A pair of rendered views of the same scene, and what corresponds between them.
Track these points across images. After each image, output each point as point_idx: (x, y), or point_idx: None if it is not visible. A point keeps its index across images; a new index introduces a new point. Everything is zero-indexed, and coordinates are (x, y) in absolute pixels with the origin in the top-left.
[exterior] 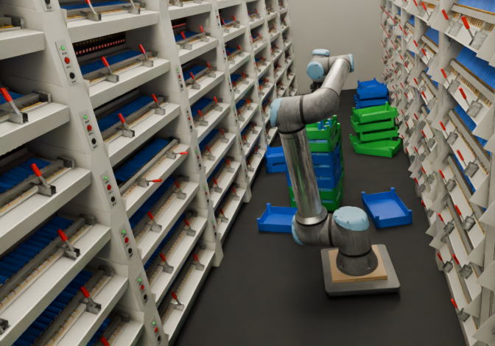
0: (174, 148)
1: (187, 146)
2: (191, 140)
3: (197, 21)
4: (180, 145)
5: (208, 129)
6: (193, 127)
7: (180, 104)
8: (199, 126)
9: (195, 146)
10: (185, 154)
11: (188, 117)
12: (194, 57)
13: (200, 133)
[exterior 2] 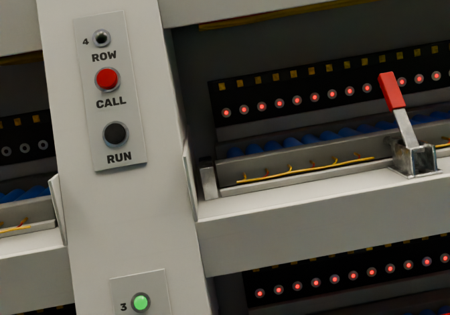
0: (4, 237)
1: (53, 244)
2: (93, 214)
3: None
4: (52, 232)
5: (421, 196)
6: (159, 144)
7: None
8: (378, 172)
9: (147, 267)
10: (6, 289)
11: (98, 70)
12: None
13: (281, 204)
